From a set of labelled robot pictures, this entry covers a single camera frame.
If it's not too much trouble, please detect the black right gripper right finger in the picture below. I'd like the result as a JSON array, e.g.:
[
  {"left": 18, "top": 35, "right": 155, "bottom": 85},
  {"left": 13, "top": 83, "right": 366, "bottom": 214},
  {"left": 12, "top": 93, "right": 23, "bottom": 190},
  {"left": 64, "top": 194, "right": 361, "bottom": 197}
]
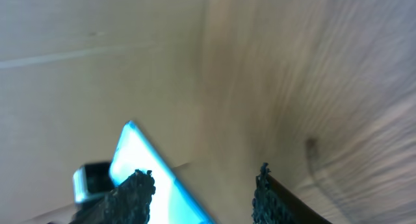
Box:
[{"left": 252, "top": 162, "right": 331, "bottom": 224}]

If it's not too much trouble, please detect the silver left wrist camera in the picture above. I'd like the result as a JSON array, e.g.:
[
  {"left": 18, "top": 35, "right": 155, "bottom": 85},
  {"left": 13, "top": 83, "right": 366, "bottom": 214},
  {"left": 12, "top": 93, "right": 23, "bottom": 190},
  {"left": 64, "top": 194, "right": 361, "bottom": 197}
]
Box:
[{"left": 72, "top": 161, "right": 114, "bottom": 205}]

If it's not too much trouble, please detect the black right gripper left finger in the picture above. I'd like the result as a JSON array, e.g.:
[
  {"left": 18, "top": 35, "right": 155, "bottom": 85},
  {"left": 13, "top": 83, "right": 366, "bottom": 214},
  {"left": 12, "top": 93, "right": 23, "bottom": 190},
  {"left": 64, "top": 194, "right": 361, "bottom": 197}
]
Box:
[{"left": 70, "top": 169, "right": 155, "bottom": 224}]

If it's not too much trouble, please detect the blue Galaxy S24+ smartphone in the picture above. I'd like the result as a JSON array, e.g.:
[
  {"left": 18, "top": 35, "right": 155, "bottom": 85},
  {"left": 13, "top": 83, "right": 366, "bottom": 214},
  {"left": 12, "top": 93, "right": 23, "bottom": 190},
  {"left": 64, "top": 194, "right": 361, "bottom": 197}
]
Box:
[{"left": 109, "top": 121, "right": 214, "bottom": 224}]

